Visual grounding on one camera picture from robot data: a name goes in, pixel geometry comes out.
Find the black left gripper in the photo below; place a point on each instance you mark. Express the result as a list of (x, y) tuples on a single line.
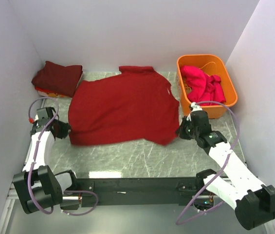
[(65, 127)]

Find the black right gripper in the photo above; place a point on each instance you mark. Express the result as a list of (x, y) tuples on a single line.
[(182, 133)]

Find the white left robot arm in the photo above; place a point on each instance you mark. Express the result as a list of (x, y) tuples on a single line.
[(37, 187)]

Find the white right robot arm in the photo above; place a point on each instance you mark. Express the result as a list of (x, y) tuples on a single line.
[(252, 201)]

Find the pink t-shirt in basket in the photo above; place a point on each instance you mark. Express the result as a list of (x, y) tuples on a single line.
[(204, 88)]

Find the orange folded t-shirt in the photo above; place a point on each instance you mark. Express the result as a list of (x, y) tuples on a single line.
[(47, 93)]

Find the dark red folded t-shirt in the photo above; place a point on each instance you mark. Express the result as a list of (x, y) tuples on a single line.
[(57, 78)]

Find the pink folded t-shirt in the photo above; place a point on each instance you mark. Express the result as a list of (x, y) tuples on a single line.
[(81, 76)]

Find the orange plastic basket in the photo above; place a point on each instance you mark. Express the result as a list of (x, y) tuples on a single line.
[(211, 65)]

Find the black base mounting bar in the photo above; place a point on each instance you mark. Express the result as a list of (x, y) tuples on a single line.
[(130, 191)]

